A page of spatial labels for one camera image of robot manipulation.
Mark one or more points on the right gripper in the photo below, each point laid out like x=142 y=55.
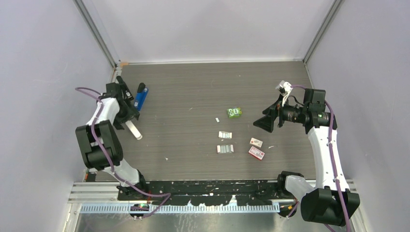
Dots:
x=267 y=122

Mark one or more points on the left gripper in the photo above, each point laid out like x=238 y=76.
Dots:
x=131 y=114

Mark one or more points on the white stapler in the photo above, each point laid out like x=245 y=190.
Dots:
x=133 y=129

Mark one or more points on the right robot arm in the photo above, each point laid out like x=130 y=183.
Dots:
x=330 y=201

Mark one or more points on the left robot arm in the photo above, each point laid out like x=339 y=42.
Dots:
x=101 y=149

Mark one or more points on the black stapler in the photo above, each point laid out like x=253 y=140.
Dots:
x=124 y=88

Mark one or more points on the blue stapler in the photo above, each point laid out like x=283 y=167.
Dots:
x=140 y=97

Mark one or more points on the white staple box sleeve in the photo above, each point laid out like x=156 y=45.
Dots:
x=255 y=142

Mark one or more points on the green owl eraser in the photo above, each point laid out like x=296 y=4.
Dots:
x=234 y=112

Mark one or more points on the red staple box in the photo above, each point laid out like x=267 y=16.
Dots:
x=257 y=153

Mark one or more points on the upper open staple tray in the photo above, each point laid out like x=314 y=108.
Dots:
x=225 y=135

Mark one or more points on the open staple tray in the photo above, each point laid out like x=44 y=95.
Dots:
x=225 y=149
x=225 y=135

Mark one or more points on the lower open staple tray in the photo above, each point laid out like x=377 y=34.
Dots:
x=225 y=149

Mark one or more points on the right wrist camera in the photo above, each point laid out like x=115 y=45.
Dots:
x=285 y=89

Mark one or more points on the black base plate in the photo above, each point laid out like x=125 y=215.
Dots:
x=210 y=192

